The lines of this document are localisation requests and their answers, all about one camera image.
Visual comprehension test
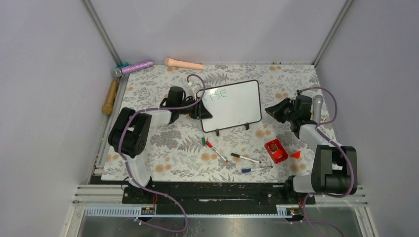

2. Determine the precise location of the silver microphone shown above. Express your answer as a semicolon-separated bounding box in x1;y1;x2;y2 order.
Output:
312;95;324;124

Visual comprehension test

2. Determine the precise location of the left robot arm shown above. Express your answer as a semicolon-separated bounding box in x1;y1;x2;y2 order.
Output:
108;86;213;203

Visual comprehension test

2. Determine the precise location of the red marker pen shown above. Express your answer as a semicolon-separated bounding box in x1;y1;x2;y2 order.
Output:
206;141;228;163

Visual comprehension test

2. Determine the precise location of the gold microphone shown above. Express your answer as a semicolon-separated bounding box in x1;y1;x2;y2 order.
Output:
102;79;118;115

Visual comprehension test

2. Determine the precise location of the red plastic box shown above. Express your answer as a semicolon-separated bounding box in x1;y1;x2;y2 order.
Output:
264;139;289;164

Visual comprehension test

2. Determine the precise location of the whiteboard wire stand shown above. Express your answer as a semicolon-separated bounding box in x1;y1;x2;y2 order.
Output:
215;123;250;137

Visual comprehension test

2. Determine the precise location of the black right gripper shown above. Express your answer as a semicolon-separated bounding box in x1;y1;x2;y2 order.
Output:
265;97;297;123

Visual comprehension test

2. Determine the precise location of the black marker pen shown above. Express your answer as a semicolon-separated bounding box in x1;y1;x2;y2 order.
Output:
230;153;261;164

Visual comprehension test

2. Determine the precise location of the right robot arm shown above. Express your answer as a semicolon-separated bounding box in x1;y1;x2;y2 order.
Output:
265;95;357;203

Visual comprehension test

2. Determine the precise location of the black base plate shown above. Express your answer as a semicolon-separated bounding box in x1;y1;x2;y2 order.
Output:
122;181;305;215

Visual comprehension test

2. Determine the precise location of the purple glitter microphone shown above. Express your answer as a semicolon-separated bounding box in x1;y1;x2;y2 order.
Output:
111;60;154;78

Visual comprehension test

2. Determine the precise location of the white whiteboard black frame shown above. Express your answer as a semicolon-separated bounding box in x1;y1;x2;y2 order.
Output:
196;80;262;132

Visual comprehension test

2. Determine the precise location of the blue marker pen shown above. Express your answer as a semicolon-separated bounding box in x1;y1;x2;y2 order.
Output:
241;166;273;173

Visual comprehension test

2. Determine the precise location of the pink microphone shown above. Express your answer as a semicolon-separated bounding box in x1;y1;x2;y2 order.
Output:
164;58;204;70

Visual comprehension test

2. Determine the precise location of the small orange block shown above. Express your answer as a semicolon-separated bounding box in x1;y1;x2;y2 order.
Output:
291;151;301;159

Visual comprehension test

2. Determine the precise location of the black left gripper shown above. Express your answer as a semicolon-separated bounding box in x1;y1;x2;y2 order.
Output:
177;96;212;119

